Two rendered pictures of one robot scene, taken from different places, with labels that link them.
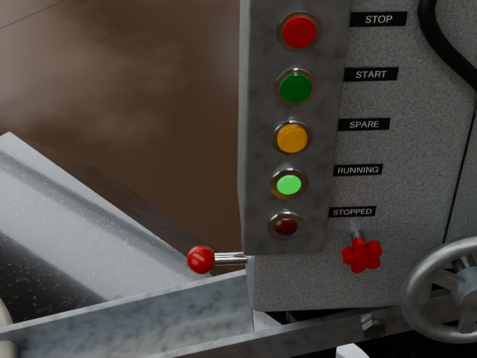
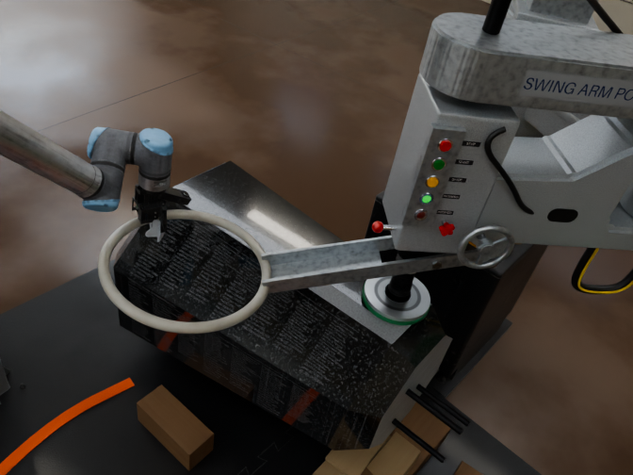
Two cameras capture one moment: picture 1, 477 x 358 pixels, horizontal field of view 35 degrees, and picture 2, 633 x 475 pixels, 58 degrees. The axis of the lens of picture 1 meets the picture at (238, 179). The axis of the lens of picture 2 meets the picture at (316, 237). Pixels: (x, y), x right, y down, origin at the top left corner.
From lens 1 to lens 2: 0.76 m
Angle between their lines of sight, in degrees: 7
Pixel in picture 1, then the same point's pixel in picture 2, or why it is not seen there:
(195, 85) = (290, 139)
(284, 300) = (409, 246)
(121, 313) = (320, 252)
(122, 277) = (303, 239)
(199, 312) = (355, 254)
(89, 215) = (281, 208)
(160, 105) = (269, 149)
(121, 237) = (300, 221)
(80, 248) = (280, 224)
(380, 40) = (469, 151)
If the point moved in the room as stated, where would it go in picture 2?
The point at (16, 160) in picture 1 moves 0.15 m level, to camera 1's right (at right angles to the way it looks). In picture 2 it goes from (237, 176) to (277, 181)
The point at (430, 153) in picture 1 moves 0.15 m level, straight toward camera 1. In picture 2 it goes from (478, 192) to (473, 228)
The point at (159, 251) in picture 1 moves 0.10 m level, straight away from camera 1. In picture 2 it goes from (319, 229) to (315, 211)
